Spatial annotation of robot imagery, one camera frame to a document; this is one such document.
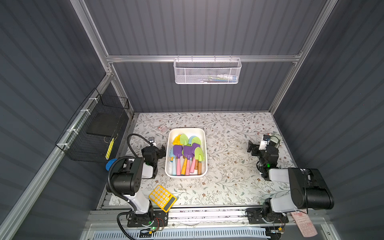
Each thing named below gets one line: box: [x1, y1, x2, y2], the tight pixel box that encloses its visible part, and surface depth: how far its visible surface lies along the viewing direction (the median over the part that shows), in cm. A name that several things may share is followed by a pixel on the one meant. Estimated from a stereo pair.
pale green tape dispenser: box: [270, 135, 281, 149], surface depth 101 cm
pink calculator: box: [290, 209, 318, 238], surface depth 72 cm
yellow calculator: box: [148, 185, 177, 213], surface depth 80 cm
